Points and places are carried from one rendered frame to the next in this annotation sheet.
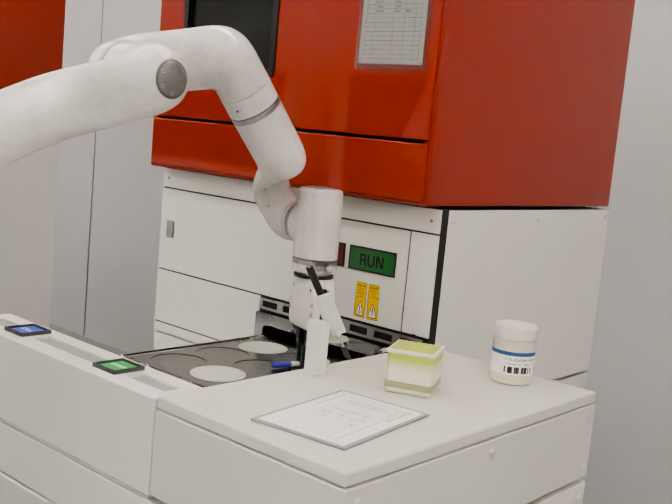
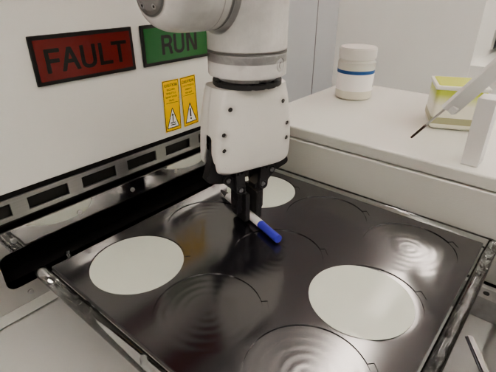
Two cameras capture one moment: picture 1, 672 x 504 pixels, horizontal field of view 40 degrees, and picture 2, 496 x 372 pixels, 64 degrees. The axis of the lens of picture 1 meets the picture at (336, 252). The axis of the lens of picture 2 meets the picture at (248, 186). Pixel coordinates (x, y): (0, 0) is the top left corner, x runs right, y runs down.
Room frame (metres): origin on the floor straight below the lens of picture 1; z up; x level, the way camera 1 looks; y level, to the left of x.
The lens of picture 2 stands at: (1.71, 0.47, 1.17)
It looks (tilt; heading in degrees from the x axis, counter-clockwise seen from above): 28 degrees down; 269
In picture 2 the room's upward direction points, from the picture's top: straight up
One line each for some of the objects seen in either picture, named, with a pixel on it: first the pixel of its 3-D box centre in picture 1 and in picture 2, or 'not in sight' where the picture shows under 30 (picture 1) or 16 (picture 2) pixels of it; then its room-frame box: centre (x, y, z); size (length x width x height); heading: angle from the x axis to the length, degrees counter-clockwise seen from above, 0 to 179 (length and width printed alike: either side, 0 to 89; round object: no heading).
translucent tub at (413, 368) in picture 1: (414, 368); (455, 102); (1.38, -0.14, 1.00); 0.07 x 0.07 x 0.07; 73
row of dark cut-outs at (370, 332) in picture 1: (335, 322); (140, 159); (1.85, -0.01, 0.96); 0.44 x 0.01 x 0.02; 49
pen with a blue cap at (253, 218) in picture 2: (305, 363); (246, 212); (1.71, 0.04, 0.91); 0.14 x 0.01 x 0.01; 120
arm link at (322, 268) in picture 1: (314, 266); (249, 63); (1.71, 0.04, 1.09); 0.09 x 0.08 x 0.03; 30
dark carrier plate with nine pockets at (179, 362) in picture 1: (261, 368); (276, 256); (1.68, 0.12, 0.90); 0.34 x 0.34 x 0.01; 49
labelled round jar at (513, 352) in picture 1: (513, 352); (355, 71); (1.49, -0.30, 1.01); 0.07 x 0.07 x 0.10
